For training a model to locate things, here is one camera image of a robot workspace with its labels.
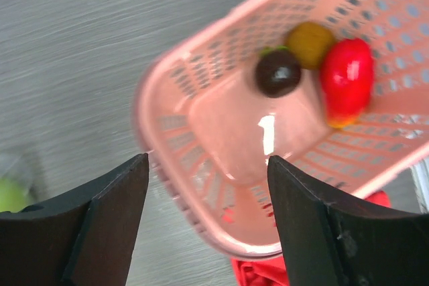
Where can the pink plastic basket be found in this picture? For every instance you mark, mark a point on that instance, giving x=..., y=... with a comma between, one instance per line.
x=210, y=132

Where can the green apple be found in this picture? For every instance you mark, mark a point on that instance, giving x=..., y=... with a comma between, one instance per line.
x=15, y=195

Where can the orange brown fruit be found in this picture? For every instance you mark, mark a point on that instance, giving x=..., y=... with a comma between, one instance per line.
x=310, y=42

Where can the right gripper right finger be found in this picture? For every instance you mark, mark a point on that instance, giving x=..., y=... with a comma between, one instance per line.
x=329, y=237

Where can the dark maroon fruit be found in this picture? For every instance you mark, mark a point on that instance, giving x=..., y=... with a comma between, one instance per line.
x=277, y=73

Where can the red oval fruit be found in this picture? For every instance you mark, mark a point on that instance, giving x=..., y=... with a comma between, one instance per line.
x=346, y=78

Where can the clear zip top bag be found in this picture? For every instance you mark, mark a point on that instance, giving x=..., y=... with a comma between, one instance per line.
x=24, y=169

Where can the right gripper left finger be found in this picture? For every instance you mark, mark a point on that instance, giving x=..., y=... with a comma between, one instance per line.
x=85, y=236

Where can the red cloth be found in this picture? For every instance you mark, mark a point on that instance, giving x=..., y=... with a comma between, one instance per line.
x=271, y=272

